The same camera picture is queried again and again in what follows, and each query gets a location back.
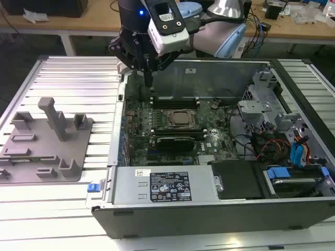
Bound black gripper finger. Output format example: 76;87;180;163
148;50;182;87
108;36;149;87

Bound black RAM slot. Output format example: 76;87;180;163
151;126;207;133
151;95;200;103
152;101;201;110

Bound wooden desk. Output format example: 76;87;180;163
0;0;335;57

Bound dark metal socket cover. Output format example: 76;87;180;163
164;108;197;129

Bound silver CPU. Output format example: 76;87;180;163
172;111;194;125

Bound green motherboard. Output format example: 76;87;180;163
122;99;241;167

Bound large black box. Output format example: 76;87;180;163
5;0;88;18

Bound black graphics card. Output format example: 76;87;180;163
149;135;196;153

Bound crumpled white paper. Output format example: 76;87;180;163
22;7;50;25

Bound tall black box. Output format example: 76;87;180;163
239;0;253;21

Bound grey metal drive cage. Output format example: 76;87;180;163
237;71;285;131

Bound silver finned heatsink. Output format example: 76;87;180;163
198;154;218;166

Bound small black box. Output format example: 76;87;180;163
264;5;282;20

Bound grey parts rack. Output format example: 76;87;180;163
0;96;95;184

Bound grey power supply with label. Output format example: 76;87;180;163
111;165;220;205

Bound black drive bay cover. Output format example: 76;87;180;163
208;159;264;201

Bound clear plastic bags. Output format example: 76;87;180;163
292;5;327;26

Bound hard disk in blue carrier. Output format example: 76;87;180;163
263;166;330;199

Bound black open PC case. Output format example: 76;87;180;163
91;56;335;240

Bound white and red box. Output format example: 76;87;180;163
321;0;335;16

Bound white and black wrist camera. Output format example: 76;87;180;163
147;0;189;56

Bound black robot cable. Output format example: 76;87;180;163
187;14;248;35

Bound red yellow black wire bundle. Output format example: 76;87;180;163
251;132;292;161

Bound blue flat wire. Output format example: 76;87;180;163
297;135;308;168
289;142;300;168

